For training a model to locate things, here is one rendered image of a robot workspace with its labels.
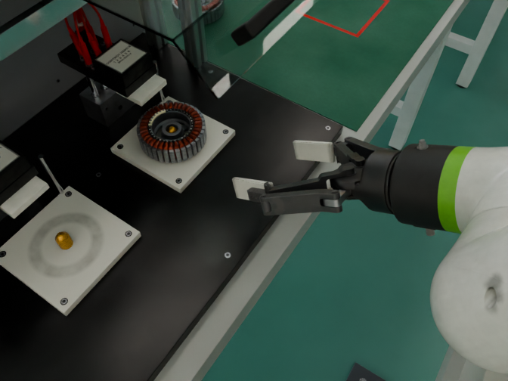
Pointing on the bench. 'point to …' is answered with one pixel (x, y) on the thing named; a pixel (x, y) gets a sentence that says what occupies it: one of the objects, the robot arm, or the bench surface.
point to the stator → (169, 149)
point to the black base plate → (147, 227)
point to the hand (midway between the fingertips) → (273, 168)
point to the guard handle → (259, 21)
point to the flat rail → (34, 23)
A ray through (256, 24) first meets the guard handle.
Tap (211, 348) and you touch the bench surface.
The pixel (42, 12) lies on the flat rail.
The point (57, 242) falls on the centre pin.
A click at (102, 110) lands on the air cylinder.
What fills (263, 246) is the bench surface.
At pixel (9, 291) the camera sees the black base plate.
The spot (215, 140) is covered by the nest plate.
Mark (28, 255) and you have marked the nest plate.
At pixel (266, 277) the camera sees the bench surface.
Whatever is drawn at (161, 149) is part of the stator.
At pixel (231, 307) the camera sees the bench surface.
